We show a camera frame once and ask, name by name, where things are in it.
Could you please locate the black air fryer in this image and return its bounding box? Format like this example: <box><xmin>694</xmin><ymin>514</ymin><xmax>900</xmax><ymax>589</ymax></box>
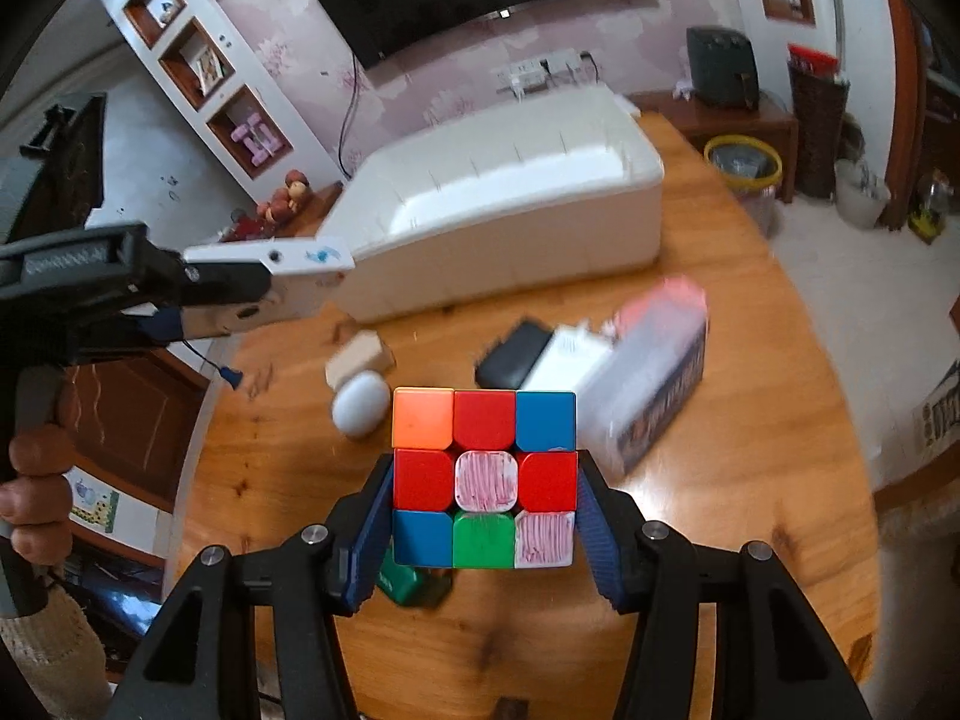
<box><xmin>686</xmin><ymin>26</ymin><xmax>760</xmax><ymax>110</ymax></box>

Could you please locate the red snack package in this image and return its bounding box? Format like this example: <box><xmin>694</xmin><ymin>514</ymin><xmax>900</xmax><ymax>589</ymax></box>
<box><xmin>218</xmin><ymin>210</ymin><xmax>263</xmax><ymax>242</ymax></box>

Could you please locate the clear plastic card box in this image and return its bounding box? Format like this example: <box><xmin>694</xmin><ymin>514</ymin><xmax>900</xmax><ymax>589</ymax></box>
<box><xmin>578</xmin><ymin>305</ymin><xmax>708</xmax><ymax>479</ymax></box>

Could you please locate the wooden TV cabinet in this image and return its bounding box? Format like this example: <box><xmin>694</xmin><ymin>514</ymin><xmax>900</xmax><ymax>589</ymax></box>
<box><xmin>628</xmin><ymin>91</ymin><xmax>799</xmax><ymax>203</ymax></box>

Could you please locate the black power adapter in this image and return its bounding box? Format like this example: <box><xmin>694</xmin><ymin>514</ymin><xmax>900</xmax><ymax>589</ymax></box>
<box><xmin>475</xmin><ymin>319</ymin><xmax>553</xmax><ymax>390</ymax></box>

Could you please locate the white plastic storage bin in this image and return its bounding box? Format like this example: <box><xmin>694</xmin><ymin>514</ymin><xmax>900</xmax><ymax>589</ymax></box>
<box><xmin>320</xmin><ymin>85</ymin><xmax>665</xmax><ymax>322</ymax></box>

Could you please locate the yellow rimmed trash bin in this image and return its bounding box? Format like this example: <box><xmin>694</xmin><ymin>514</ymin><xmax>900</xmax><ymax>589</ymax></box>
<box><xmin>703</xmin><ymin>135</ymin><xmax>782</xmax><ymax>238</ymax></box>

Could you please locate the white rectangular gadget box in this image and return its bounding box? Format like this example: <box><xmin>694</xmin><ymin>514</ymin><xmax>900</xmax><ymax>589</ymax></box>
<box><xmin>179</xmin><ymin>238</ymin><xmax>355</xmax><ymax>340</ymax></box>

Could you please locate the beige angular box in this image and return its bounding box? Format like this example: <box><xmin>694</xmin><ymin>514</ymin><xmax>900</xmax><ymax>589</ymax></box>
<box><xmin>325</xmin><ymin>330</ymin><xmax>395</xmax><ymax>392</ymax></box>

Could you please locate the multicoloured puzzle cube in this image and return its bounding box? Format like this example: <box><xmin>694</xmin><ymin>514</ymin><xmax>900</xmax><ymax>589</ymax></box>
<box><xmin>392</xmin><ymin>387</ymin><xmax>579</xmax><ymax>571</ymax></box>

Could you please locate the green plug adapter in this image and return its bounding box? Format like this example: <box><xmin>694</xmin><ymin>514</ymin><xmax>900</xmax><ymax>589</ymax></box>
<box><xmin>376</xmin><ymin>543</ymin><xmax>455</xmax><ymax>610</ymax></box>

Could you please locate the white charger block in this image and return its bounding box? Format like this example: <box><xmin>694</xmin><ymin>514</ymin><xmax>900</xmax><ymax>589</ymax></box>
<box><xmin>521</xmin><ymin>325</ymin><xmax>613</xmax><ymax>394</ymax></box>

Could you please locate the pile of peaches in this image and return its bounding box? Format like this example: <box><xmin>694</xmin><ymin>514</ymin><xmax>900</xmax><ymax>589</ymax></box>
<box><xmin>257</xmin><ymin>169</ymin><xmax>313</xmax><ymax>226</ymax></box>

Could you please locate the person's left hand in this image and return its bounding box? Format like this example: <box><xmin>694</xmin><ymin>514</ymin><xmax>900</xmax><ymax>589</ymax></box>
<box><xmin>0</xmin><ymin>424</ymin><xmax>78</xmax><ymax>567</ymax></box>

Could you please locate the white power strip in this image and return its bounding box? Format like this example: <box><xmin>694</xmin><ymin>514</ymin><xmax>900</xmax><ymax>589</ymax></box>
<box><xmin>491</xmin><ymin>49</ymin><xmax>601</xmax><ymax>93</ymax></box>

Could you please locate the pink round object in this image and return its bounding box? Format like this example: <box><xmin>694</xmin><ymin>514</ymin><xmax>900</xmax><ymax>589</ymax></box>
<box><xmin>601</xmin><ymin>277</ymin><xmax>708</xmax><ymax>340</ymax></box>

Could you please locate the white wall shelf unit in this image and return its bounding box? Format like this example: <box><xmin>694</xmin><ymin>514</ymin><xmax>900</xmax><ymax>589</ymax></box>
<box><xmin>101</xmin><ymin>0</ymin><xmax>345</xmax><ymax>200</ymax></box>

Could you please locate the white plastic bucket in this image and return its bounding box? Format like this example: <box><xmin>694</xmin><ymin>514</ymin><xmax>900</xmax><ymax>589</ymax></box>
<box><xmin>835</xmin><ymin>160</ymin><xmax>890</xmax><ymax>231</ymax></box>

